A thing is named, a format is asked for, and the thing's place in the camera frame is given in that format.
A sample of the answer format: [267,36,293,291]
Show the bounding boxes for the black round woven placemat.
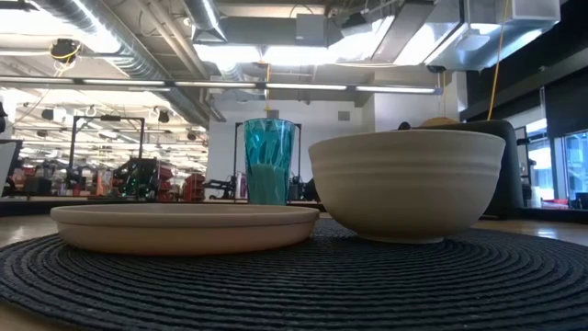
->
[0,218,588,331]

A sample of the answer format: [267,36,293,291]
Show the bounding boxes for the teal plastic tumbler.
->
[243,118,297,206]

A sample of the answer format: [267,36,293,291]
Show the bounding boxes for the beige ceramic bowl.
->
[308,129,507,245]

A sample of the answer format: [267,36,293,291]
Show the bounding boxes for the yellow hanging cable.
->
[486,0,513,121]

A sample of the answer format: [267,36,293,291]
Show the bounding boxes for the silver spiral ventilation duct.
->
[27,0,210,126]

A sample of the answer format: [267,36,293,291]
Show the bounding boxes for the red storage bin rack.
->
[182,172,207,203]

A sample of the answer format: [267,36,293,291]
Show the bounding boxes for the black ceiling cable reel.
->
[49,38,83,65]

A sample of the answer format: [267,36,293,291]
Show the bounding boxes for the beige ceramic plate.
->
[49,203,321,257]

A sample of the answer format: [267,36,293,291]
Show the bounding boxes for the silver rectangular air duct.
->
[424,0,562,73]

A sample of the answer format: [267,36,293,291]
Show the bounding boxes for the long ceiling light bar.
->
[0,75,445,97]

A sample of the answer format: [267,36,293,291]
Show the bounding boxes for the tan bagel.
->
[420,116,459,129]

